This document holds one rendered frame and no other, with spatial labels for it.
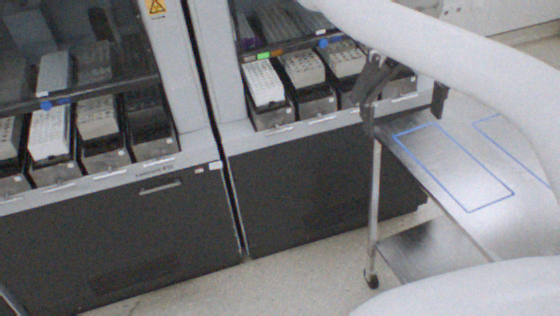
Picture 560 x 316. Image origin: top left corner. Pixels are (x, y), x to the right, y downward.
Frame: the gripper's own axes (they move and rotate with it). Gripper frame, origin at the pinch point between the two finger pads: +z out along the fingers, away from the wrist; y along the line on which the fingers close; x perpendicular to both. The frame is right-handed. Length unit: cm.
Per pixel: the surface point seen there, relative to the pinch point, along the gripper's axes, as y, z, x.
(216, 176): -34, 61, 66
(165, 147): -47, 43, 66
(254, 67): -11, 33, 86
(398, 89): 35, 43, 66
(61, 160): -78, 38, 67
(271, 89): -9, 33, 70
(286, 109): -6, 40, 66
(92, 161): -69, 41, 66
